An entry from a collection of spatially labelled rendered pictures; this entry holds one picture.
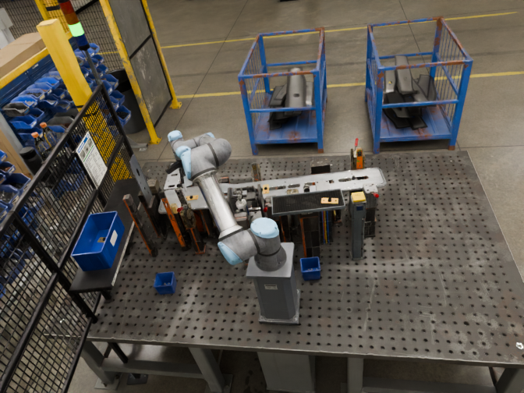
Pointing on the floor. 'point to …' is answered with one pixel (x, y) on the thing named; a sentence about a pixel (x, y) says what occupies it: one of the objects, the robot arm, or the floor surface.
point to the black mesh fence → (58, 255)
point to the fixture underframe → (107, 369)
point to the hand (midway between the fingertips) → (186, 184)
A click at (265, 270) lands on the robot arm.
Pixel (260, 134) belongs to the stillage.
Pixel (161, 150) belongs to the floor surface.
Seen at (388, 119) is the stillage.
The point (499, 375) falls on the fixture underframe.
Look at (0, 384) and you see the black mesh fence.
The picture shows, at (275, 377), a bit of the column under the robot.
